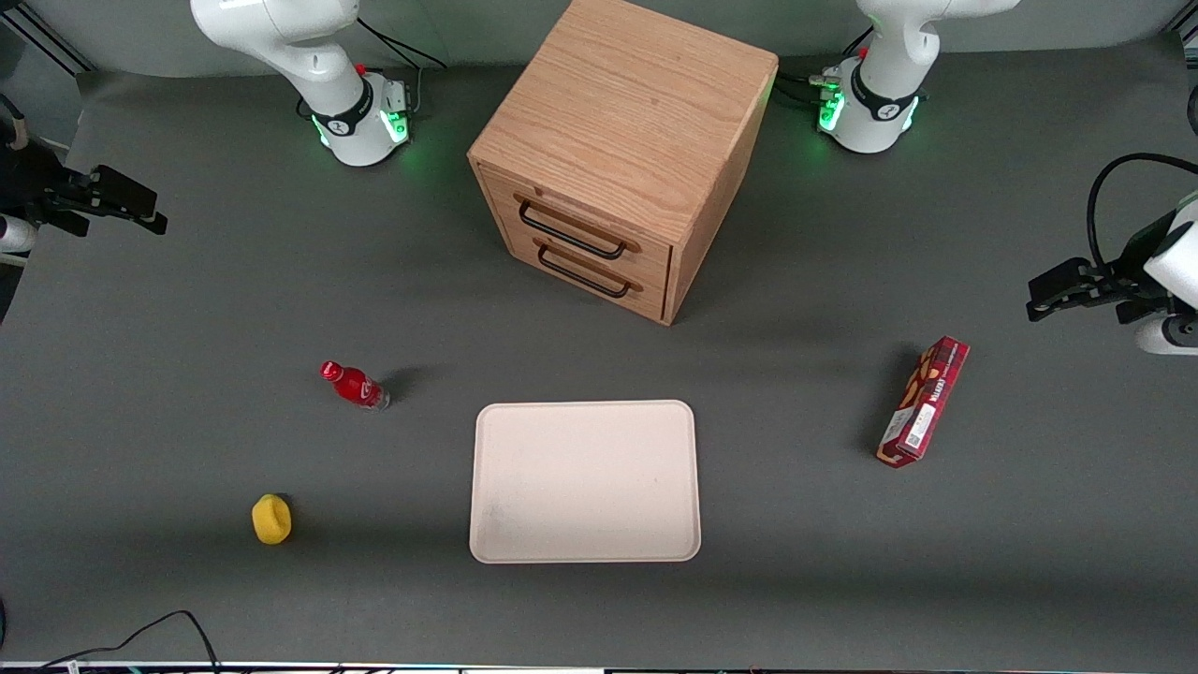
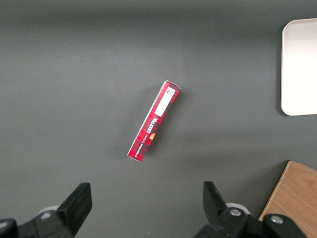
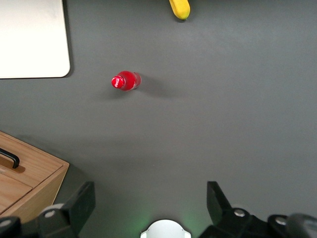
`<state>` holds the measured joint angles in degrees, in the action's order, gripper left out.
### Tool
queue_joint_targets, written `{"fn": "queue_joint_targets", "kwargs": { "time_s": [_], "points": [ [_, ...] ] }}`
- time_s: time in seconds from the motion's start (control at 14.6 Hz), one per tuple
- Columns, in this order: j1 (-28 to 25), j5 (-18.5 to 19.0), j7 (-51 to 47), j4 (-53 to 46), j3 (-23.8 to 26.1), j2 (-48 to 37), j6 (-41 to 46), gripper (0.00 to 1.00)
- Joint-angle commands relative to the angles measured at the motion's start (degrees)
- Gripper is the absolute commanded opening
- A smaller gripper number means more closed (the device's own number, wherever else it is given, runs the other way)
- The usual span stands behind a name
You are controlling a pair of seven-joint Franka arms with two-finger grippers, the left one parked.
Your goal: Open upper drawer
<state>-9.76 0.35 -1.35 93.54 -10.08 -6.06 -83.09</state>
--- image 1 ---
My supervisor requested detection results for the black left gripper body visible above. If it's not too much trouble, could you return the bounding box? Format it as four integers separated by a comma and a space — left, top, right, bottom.
1088, 213, 1176, 325

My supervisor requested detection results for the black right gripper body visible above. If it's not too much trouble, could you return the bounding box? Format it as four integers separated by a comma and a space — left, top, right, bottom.
0, 140, 95, 237

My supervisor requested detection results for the wooden drawer with deep tray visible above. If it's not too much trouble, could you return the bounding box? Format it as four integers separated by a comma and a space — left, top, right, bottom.
478, 163, 674, 282

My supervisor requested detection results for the black metal drawer handle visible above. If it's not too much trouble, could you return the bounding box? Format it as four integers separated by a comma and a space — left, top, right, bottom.
537, 244, 634, 300
518, 198, 629, 261

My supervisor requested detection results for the wooden drawer front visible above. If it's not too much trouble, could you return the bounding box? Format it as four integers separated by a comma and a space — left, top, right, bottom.
501, 220, 668, 325

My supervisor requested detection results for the oak wooden drawer cabinet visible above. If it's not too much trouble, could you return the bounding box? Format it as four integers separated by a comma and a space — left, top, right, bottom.
468, 0, 780, 327

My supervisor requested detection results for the red snack box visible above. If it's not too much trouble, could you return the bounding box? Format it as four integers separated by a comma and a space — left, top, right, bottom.
876, 336, 971, 469

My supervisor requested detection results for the red plastic bottle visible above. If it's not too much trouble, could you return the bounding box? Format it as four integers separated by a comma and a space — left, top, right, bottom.
320, 360, 391, 411

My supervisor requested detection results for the yellow sponge toy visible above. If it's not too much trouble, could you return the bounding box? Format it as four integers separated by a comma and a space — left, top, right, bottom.
251, 493, 293, 546

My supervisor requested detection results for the cream rectangular tray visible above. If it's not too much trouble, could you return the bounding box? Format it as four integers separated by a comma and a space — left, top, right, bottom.
469, 400, 702, 564

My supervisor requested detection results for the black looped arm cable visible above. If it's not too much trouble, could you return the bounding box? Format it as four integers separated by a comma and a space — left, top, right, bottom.
1086, 153, 1198, 274

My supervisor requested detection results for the aluminium frame rail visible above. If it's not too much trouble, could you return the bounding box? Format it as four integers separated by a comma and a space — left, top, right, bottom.
0, 0, 96, 76

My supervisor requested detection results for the black base power cable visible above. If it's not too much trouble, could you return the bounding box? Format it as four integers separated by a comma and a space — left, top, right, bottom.
354, 17, 449, 72

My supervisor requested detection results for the black base cable bundle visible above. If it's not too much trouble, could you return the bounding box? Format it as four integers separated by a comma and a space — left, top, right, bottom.
777, 26, 876, 106

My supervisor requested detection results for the black cable on table edge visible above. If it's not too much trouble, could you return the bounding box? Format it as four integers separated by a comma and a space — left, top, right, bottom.
37, 610, 222, 673

